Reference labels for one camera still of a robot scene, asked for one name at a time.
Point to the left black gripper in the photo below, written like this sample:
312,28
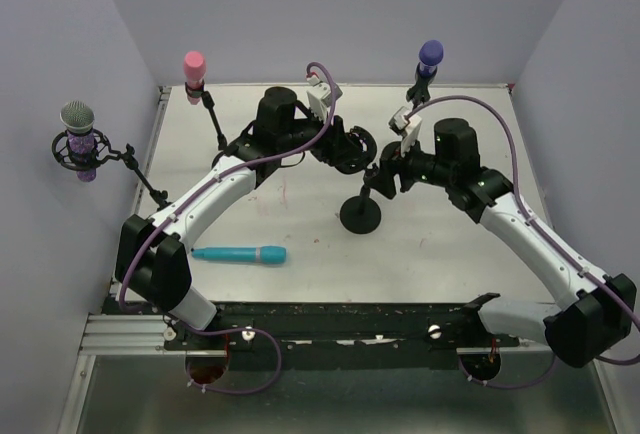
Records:
336,148

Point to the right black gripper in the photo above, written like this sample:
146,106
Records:
391,164

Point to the black shock-mount round-base stand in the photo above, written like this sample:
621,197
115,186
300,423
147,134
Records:
360,214

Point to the black round-base stand back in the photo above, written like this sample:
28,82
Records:
418,94

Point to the dark purple microphone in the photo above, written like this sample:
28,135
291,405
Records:
431,55

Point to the teal microphone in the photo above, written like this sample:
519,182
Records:
266,255

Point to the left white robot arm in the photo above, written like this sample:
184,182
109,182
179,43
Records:
152,252

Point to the black round-base stand left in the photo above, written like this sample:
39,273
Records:
212,119

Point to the pink microphone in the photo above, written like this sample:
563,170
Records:
194,68

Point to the silver purple glitter microphone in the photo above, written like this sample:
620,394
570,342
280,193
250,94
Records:
78,120

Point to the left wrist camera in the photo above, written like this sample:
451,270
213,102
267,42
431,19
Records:
319,97

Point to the black mounting base rail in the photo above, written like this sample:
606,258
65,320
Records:
260,336

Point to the black tripod shock-mount stand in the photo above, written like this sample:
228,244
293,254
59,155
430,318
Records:
104,153

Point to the aluminium extrusion rail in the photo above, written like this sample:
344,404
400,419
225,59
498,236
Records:
137,335

